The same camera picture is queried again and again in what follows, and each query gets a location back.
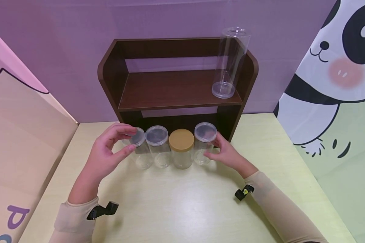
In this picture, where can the tall clear plastic jar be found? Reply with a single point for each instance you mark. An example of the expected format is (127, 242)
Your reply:
(231, 60)

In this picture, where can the person's left index finger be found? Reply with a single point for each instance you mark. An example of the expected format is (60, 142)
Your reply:
(123, 129)

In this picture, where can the black wrist band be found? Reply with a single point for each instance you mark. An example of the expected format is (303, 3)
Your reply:
(102, 211)
(244, 193)

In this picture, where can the person's left hand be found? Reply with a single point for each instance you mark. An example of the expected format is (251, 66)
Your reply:
(102, 162)

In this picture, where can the person's right hand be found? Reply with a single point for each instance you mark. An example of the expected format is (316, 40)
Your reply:
(231, 157)

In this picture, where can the small clear lidded plastic jar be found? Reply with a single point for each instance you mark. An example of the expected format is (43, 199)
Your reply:
(158, 145)
(143, 155)
(204, 135)

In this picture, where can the person's right index finger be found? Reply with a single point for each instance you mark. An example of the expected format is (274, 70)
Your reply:
(220, 140)

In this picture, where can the dark brown wooden shelf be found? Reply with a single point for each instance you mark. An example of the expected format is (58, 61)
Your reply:
(170, 89)

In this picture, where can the person's right thumb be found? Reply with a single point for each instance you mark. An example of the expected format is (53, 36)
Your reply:
(212, 155)

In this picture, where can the person's left thumb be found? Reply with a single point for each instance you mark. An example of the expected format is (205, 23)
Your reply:
(123, 154)

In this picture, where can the clear jar with tan lid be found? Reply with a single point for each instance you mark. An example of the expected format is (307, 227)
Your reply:
(181, 141)

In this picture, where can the person's left forearm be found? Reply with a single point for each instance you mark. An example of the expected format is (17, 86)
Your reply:
(76, 216)

